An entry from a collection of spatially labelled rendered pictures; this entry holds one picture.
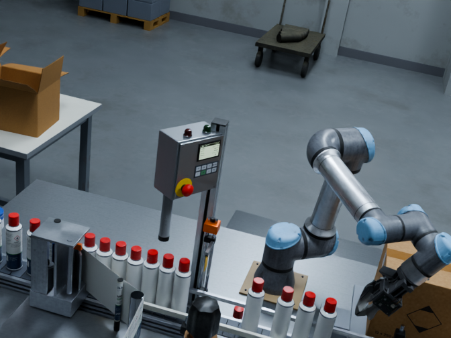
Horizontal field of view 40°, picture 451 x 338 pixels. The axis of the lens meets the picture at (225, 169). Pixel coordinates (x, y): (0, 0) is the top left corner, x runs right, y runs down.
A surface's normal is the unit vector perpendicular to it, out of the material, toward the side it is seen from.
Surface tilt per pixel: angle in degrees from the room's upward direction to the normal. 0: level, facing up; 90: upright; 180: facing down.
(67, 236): 0
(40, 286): 90
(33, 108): 90
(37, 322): 0
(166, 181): 90
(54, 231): 0
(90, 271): 90
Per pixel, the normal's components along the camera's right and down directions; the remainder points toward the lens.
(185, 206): 0.14, -0.89
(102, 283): -0.68, 0.25
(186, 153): 0.65, 0.42
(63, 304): -0.25, 0.40
